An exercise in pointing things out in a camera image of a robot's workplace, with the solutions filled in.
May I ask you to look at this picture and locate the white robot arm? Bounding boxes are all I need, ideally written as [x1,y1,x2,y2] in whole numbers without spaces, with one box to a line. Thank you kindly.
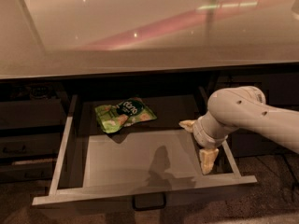
[179,86,299,175]

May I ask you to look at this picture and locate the items in top drawer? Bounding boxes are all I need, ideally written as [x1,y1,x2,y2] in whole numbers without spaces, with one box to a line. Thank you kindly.
[94,97,157,133]

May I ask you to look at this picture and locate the grey cabinet door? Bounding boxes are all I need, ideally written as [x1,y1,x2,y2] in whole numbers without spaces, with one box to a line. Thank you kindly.
[215,72,299,157]

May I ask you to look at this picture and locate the grey drawer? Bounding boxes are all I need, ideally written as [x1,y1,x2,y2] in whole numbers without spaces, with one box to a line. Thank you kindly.
[0,99,66,130]
[0,159,55,183]
[33,95,256,218]
[0,133,60,158]

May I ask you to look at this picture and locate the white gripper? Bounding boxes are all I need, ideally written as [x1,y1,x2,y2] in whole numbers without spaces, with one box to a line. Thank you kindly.
[178,115,228,175]

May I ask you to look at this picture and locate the items in left drawer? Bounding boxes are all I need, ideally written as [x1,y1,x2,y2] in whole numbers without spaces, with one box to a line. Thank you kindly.
[8,84,56,101]

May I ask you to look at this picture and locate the items in drawer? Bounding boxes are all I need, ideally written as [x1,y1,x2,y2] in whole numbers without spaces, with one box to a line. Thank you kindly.
[94,97,157,133]
[8,84,56,101]

